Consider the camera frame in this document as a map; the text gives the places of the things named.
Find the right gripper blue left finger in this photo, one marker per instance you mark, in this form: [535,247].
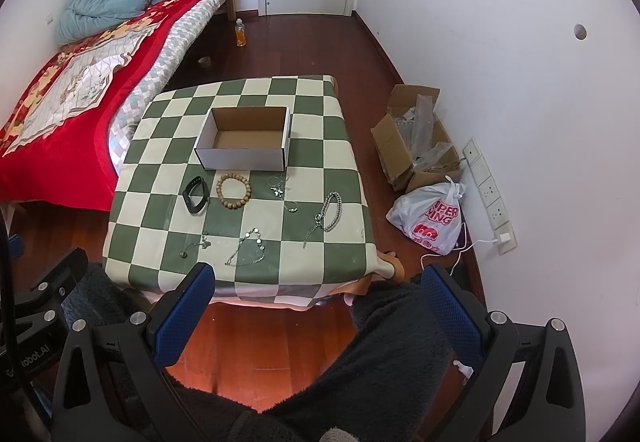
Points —
[174,318]

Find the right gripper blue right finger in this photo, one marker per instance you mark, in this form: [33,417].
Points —
[457,313]

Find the black fitness band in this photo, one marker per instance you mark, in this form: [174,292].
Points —
[196,195]

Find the dark fleece trouser legs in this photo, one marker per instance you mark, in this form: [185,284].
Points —
[378,389]

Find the white red plastic bag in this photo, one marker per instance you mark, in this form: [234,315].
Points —
[430,216]

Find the green cream checkered tablecloth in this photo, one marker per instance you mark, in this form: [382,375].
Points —
[287,240]

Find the red floral bed blanket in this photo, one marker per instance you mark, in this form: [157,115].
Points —
[54,145]

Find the brown cardboard box with plastic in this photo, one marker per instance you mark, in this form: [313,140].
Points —
[412,145]

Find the open white cardboard box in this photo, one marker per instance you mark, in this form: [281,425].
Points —
[247,138]

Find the white quilted mattress sheet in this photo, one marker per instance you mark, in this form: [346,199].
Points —
[181,35]

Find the small tape roll on floor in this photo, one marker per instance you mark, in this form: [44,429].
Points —
[204,62]

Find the orange drink bottle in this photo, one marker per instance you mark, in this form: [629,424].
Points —
[240,33]

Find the teal crumpled duvet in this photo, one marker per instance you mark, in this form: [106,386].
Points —
[81,19]

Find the white charger with cable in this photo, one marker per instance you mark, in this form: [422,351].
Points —
[470,249]

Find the white wall socket strip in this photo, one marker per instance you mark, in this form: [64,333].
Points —
[491,197]

